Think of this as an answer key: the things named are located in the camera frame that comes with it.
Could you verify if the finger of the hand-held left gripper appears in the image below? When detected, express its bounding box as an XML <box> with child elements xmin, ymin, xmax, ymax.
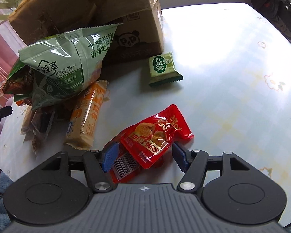
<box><xmin>0</xmin><ymin>105</ymin><xmax>13</xmax><ymax>127</ymax></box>

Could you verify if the dark green snack bag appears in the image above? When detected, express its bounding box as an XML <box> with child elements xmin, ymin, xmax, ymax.
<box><xmin>2</xmin><ymin>61</ymin><xmax>39</xmax><ymax>102</ymax></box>

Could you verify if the blue fuzzy mat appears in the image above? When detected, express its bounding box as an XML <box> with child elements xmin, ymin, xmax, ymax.
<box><xmin>0</xmin><ymin>171</ymin><xmax>16</xmax><ymax>233</ymax></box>

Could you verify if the orange snack bar packet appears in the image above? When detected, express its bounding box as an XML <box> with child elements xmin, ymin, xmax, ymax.
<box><xmin>64</xmin><ymin>80</ymin><xmax>110</xmax><ymax>150</ymax></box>

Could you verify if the pink leaf-print curtain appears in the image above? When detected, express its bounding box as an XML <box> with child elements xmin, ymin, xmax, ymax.
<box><xmin>0</xmin><ymin>0</ymin><xmax>33</xmax><ymax>110</ymax></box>

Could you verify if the red barcode snack packet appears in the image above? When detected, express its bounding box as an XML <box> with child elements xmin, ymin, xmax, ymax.
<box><xmin>103</xmin><ymin>129</ymin><xmax>164</xmax><ymax>184</ymax></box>

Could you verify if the pale green snack bag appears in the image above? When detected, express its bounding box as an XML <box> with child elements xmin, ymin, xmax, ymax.
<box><xmin>18</xmin><ymin>23</ymin><xmax>124</xmax><ymax>111</ymax></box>

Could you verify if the clear brown snack packet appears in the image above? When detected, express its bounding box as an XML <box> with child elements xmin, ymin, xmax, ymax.
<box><xmin>21</xmin><ymin>105</ymin><xmax>56</xmax><ymax>160</ymax></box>

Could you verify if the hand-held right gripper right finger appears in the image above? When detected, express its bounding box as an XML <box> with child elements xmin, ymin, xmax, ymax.
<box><xmin>172</xmin><ymin>142</ymin><xmax>254</xmax><ymax>193</ymax></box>

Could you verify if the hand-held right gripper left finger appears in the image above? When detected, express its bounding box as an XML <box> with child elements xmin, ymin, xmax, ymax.
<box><xmin>40</xmin><ymin>142</ymin><xmax>119</xmax><ymax>193</ymax></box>

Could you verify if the small green pastry packet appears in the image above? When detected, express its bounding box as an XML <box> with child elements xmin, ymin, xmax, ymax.
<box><xmin>148</xmin><ymin>51</ymin><xmax>184</xmax><ymax>88</ymax></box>

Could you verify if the brown cardboard box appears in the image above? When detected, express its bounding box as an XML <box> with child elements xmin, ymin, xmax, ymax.
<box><xmin>8</xmin><ymin>0</ymin><xmax>165</xmax><ymax>65</ymax></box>

